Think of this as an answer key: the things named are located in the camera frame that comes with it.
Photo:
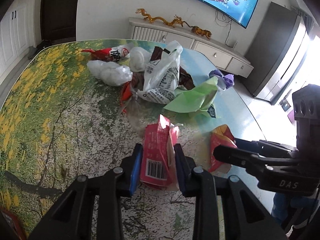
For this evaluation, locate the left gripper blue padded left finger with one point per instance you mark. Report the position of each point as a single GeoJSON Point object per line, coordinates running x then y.
{"type": "Point", "coordinates": [135, 169]}

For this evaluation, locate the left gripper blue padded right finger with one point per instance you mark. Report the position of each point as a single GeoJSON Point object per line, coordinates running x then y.
{"type": "Point", "coordinates": [180, 169]}

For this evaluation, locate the pink red paper carton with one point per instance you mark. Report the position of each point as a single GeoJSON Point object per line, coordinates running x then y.
{"type": "Point", "coordinates": [158, 169]}

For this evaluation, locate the green plastic bag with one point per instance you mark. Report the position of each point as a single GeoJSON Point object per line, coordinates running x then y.
{"type": "Point", "coordinates": [198, 100]}

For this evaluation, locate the white printed plastic bag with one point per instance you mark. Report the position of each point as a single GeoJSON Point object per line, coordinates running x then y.
{"type": "Point", "coordinates": [161, 75]}

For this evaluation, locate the red white snack wrapper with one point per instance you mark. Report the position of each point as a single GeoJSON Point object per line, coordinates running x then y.
{"type": "Point", "coordinates": [114, 54]}

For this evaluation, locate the right hand blue white glove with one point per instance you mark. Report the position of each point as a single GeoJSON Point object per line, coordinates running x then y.
{"type": "Point", "coordinates": [294, 212]}

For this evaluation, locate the landscape print table cover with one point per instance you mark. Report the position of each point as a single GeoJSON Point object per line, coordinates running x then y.
{"type": "Point", "coordinates": [58, 122]}

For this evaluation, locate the clear crumpled plastic bag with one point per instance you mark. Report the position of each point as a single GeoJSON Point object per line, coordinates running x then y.
{"type": "Point", "coordinates": [110, 73]}

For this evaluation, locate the purple wrapper far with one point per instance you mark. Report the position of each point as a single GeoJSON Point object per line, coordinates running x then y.
{"type": "Point", "coordinates": [224, 82]}

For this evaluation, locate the white cup lid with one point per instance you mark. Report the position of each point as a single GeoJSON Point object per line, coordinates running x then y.
{"type": "Point", "coordinates": [139, 58]}

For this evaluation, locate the white low tv cabinet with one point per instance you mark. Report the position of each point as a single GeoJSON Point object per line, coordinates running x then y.
{"type": "Point", "coordinates": [222, 57]}

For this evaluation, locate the grey tall refrigerator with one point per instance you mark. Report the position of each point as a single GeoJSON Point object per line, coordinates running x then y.
{"type": "Point", "coordinates": [275, 53]}

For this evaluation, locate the golden tiger figurine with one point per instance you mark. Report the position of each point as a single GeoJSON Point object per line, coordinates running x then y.
{"type": "Point", "coordinates": [201, 32]}

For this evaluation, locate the golden dragon figurine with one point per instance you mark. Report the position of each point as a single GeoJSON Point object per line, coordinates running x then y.
{"type": "Point", "coordinates": [147, 17]}

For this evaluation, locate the dark wooden door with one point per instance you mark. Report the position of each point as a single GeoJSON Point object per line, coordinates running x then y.
{"type": "Point", "coordinates": [58, 20]}

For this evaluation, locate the white wall cupboard unit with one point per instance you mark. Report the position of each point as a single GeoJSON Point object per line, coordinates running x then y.
{"type": "Point", "coordinates": [14, 36]}

